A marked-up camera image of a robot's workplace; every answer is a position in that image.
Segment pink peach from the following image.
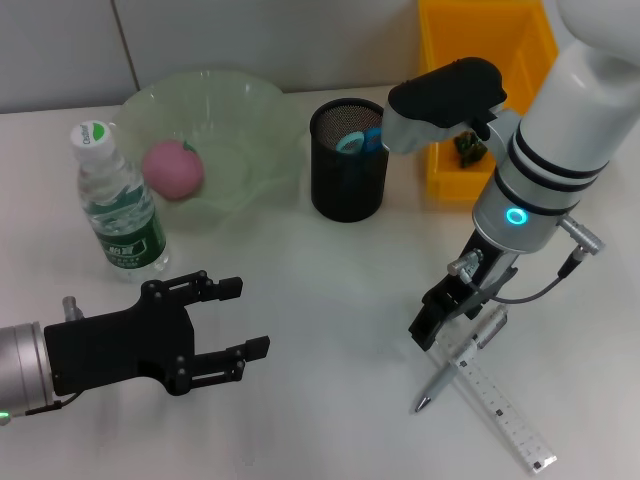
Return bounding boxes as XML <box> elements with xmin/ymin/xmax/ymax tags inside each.
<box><xmin>141</xmin><ymin>139</ymin><xmax>205</xmax><ymax>201</ymax></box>

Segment clear plastic ruler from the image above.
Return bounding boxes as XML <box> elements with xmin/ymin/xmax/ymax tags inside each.
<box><xmin>434</xmin><ymin>334</ymin><xmax>560</xmax><ymax>475</ymax></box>

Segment green plastic wrapper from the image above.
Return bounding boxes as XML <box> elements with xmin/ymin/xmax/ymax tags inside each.
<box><xmin>453</xmin><ymin>130</ymin><xmax>490</xmax><ymax>170</ymax></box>

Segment clear water bottle green label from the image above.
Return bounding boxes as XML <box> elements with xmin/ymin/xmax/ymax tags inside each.
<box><xmin>69</xmin><ymin>119</ymin><xmax>170</xmax><ymax>284</ymax></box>

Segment silver ballpoint pen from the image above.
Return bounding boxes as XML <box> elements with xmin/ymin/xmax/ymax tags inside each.
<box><xmin>412</xmin><ymin>305</ymin><xmax>511</xmax><ymax>414</ymax></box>

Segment left wrist connector cable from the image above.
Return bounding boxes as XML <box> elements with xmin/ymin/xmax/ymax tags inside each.
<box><xmin>22</xmin><ymin>392</ymin><xmax>81</xmax><ymax>419</ymax></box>

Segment wrist connector cable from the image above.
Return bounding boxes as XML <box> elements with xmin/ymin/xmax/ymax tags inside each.
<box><xmin>447</xmin><ymin>214</ymin><xmax>607</xmax><ymax>306</ymax></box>
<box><xmin>22</xmin><ymin>392</ymin><xmax>81</xmax><ymax>419</ymax></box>

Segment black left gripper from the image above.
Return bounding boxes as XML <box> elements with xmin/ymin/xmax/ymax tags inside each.
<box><xmin>43</xmin><ymin>269</ymin><xmax>272</xmax><ymax>398</ymax></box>

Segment yellow plastic storage bin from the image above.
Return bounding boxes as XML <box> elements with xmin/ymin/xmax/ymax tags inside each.
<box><xmin>417</xmin><ymin>0</ymin><xmax>560</xmax><ymax>201</ymax></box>

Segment black mesh pen cup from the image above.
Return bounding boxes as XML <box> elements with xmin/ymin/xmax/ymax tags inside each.
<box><xmin>308</xmin><ymin>98</ymin><xmax>391</xmax><ymax>224</ymax></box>

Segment pale green glass fruit bowl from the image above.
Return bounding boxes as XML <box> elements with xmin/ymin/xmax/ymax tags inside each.
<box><xmin>110</xmin><ymin>68</ymin><xmax>307</xmax><ymax>234</ymax></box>

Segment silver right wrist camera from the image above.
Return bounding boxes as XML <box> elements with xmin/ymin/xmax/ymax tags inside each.
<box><xmin>382</xmin><ymin>57</ymin><xmax>507</xmax><ymax>154</ymax></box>

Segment blue scissors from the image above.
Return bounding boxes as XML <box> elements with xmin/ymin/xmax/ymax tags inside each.
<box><xmin>334</xmin><ymin>127</ymin><xmax>384</xmax><ymax>155</ymax></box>

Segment right wrist connector cable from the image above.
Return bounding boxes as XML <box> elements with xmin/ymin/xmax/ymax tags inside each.
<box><xmin>447</xmin><ymin>214</ymin><xmax>607</xmax><ymax>306</ymax></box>

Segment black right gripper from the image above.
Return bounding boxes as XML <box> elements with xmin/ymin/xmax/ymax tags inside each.
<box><xmin>407</xmin><ymin>232</ymin><xmax>521</xmax><ymax>354</ymax></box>

